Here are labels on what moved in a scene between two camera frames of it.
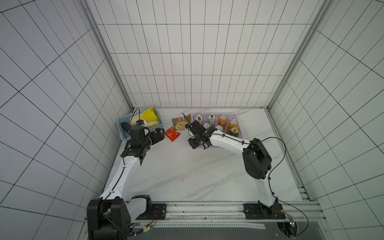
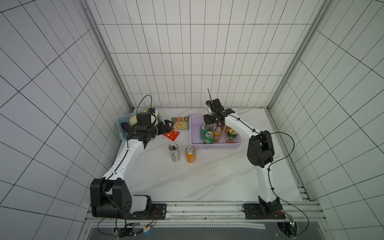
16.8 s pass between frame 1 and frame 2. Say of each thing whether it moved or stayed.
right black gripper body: moved
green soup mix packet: stayed
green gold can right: stayed
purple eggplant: stayed
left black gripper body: moved
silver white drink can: moved
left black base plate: stayed
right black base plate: stayed
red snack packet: stayed
